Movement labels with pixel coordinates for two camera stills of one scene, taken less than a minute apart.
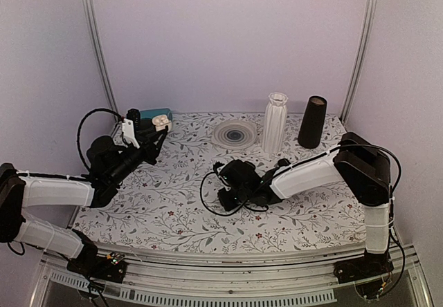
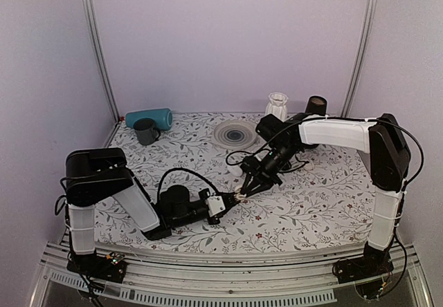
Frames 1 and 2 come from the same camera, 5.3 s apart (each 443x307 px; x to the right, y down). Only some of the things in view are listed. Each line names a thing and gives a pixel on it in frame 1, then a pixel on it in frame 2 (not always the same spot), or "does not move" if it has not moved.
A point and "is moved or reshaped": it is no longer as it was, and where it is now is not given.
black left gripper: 151,151 → 220,215
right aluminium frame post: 363,48 does not move
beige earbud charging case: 160,122 is moved or reshaped
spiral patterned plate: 234,135 does not move
